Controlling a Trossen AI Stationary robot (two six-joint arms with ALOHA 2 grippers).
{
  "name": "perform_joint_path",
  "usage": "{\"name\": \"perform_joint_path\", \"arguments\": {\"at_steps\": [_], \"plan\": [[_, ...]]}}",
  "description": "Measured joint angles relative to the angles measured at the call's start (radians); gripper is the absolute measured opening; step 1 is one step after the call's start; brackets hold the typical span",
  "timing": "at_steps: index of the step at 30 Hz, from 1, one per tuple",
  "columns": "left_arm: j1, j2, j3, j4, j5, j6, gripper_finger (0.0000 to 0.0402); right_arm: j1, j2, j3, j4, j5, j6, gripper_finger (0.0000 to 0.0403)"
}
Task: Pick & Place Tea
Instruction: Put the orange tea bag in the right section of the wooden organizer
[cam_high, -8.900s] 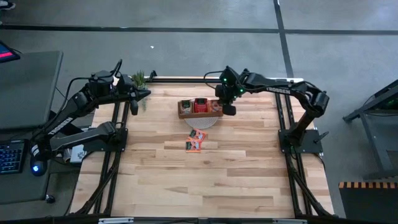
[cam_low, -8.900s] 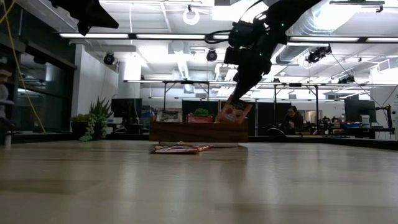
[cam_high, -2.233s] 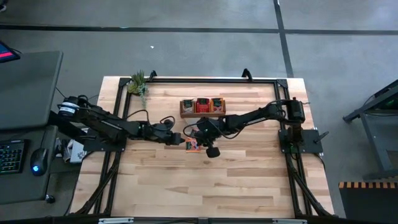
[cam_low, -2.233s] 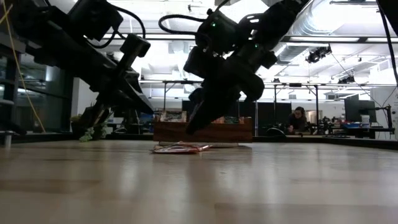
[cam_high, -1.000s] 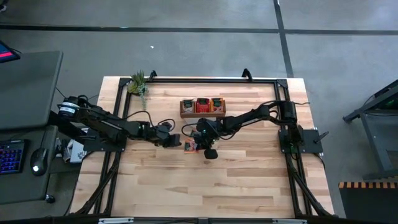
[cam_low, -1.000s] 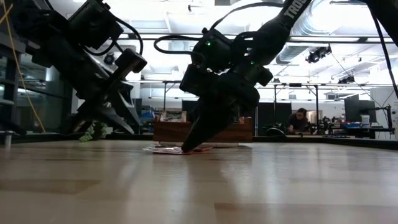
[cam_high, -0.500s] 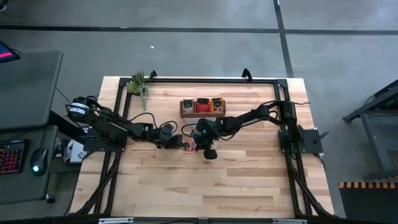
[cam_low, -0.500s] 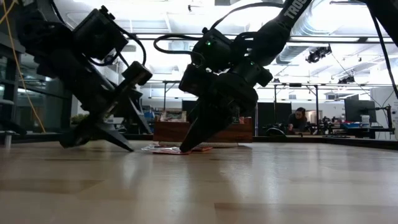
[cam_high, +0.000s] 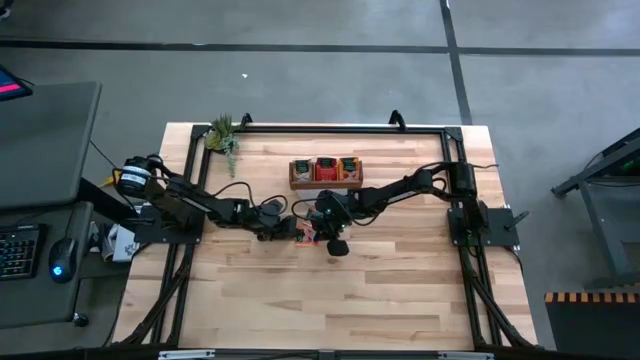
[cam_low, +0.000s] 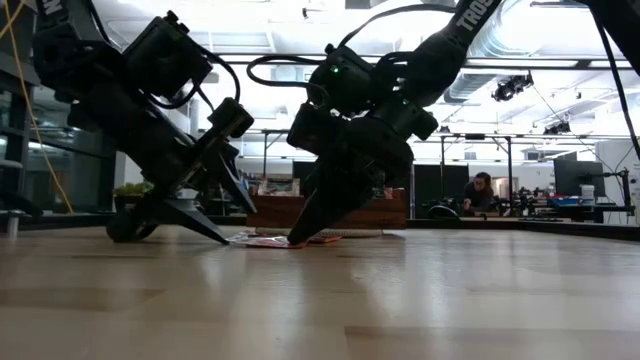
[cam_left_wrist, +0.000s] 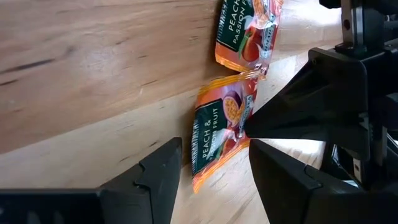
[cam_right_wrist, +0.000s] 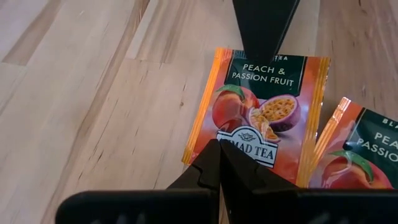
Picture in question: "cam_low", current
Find black aluminium table frame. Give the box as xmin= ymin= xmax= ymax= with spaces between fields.
xmin=0 ymin=212 xmax=640 ymax=242

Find black right camera cable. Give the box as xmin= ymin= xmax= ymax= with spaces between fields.
xmin=245 ymin=3 xmax=457 ymax=95

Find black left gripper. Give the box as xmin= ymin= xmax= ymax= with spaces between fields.
xmin=67 ymin=82 xmax=257 ymax=245

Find silver metal post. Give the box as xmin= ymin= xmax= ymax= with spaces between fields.
xmin=4 ymin=209 xmax=21 ymax=240

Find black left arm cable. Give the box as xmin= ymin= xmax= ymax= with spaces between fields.
xmin=144 ymin=44 xmax=242 ymax=111

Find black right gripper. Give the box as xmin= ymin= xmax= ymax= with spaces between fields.
xmin=287 ymin=97 xmax=439 ymax=245

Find black partition panels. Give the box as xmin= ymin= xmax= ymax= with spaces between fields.
xmin=292 ymin=160 xmax=470 ymax=221

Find potted succulent plant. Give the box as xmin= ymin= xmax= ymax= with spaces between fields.
xmin=113 ymin=180 xmax=156 ymax=214

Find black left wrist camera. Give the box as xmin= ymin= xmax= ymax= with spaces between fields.
xmin=123 ymin=10 xmax=214 ymax=101

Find black computer monitor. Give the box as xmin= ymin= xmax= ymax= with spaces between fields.
xmin=553 ymin=152 xmax=606 ymax=199

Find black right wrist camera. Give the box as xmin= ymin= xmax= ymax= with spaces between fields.
xmin=307 ymin=43 xmax=377 ymax=115

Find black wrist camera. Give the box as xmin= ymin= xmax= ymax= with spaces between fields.
xmin=123 ymin=10 xmax=214 ymax=101
xmin=307 ymin=43 xmax=377 ymax=115

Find black office chair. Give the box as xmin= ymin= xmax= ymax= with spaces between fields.
xmin=424 ymin=203 xmax=464 ymax=221

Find wooden tea organizer box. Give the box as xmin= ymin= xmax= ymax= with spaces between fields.
xmin=245 ymin=187 xmax=407 ymax=231

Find dark office desk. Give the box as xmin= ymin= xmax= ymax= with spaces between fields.
xmin=517 ymin=202 xmax=636 ymax=225

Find person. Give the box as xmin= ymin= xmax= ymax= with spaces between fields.
xmin=462 ymin=171 xmax=496 ymax=216

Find black ceiling camera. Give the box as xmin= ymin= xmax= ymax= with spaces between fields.
xmin=542 ymin=119 xmax=574 ymax=136
xmin=490 ymin=72 xmax=535 ymax=104

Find yellow hanging cable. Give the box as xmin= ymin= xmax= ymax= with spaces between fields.
xmin=0 ymin=0 xmax=74 ymax=214

